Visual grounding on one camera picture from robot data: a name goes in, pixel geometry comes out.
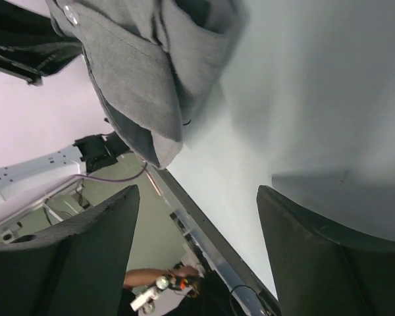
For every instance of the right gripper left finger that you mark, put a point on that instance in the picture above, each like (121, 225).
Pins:
(76, 267)

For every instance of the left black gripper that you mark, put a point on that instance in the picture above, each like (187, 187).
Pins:
(30, 49)

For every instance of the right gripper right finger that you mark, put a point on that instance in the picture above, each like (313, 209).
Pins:
(321, 267)

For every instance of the grey long sleeve shirt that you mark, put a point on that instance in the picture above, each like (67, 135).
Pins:
(151, 63)

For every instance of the person's forearm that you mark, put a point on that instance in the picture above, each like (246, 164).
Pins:
(143, 277)

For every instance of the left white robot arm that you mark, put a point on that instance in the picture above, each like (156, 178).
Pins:
(52, 128)

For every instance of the handheld white controller device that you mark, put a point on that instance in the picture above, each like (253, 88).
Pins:
(145, 301)

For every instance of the aluminium frame rail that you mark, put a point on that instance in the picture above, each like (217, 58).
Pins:
(216, 253)

